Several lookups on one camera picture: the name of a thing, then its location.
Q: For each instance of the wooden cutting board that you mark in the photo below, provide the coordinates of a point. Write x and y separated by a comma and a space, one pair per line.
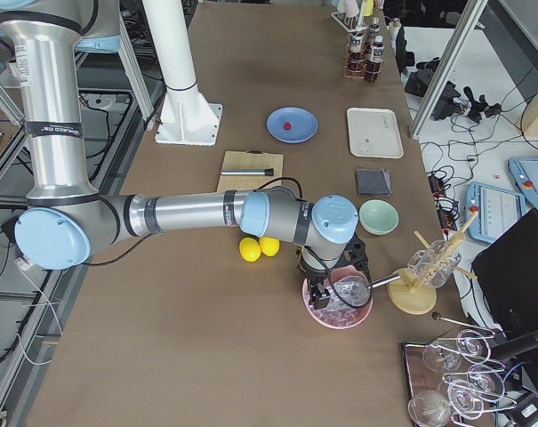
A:
254, 160

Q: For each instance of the metal ice scoop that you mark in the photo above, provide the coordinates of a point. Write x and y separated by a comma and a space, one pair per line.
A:
356, 292

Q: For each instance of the black tray with glass rack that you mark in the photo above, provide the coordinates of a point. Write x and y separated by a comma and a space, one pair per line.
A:
482, 374

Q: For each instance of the wooden cup stand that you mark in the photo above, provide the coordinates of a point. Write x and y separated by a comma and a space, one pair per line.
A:
412, 296

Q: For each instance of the glass mug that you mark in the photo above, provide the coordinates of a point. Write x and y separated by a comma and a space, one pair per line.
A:
434, 265

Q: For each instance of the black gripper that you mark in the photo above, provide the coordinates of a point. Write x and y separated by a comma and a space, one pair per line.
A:
314, 272

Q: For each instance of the steel muddler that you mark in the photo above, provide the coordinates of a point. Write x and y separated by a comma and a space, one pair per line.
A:
248, 172

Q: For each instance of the green bowl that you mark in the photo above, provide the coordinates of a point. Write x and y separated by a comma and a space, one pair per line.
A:
378, 217

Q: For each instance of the cream rabbit tray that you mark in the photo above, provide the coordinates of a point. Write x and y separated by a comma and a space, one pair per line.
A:
374, 133

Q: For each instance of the ice cubes pile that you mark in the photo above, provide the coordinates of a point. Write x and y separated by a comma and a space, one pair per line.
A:
336, 315

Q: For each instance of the blue teach pendant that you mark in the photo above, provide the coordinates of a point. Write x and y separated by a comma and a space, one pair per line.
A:
524, 171
498, 210

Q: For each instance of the wine glass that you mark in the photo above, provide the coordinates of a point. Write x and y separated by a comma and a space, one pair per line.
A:
430, 408

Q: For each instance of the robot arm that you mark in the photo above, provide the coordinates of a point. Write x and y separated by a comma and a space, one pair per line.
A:
68, 220

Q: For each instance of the pink bowl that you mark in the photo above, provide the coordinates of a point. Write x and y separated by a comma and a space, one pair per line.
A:
340, 273

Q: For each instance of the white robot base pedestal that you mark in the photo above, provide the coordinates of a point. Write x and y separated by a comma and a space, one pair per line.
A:
187, 118

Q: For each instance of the grey folded cloth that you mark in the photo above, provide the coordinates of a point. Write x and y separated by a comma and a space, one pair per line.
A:
373, 182

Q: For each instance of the blue plate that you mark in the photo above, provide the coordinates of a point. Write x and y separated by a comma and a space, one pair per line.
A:
304, 125

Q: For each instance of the copper wire bottle rack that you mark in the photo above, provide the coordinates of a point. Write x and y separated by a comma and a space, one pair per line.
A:
350, 25

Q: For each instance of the yellow lemon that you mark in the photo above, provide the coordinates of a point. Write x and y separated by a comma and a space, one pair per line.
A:
269, 246
249, 249

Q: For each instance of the dark drink bottle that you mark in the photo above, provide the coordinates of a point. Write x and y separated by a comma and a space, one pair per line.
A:
373, 30
374, 60
355, 59

